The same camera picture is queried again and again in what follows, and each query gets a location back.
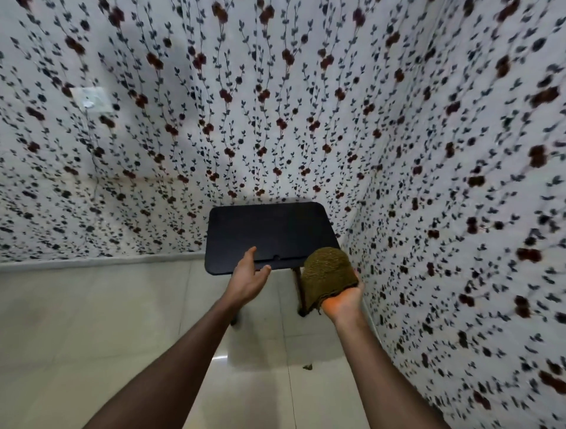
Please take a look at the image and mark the person's left hand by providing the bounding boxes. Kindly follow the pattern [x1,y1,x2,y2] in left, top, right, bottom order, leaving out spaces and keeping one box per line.
[222,246,273,311]

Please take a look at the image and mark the brown-green scrub pad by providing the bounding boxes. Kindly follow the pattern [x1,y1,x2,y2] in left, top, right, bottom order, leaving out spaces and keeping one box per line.
[300,247,360,316]

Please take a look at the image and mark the person's right hand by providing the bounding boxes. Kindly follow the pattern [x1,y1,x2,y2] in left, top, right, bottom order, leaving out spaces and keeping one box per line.
[320,268,366,329]

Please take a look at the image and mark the person's left forearm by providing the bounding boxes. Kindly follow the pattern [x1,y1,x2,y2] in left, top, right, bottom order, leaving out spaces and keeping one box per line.
[83,295,242,429]

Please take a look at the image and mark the person's right forearm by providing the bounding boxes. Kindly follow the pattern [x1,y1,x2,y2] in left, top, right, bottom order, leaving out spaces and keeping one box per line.
[332,314,451,429]

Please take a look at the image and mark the white wall socket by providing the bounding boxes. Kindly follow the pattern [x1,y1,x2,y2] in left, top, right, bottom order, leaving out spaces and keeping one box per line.
[70,85,110,112]

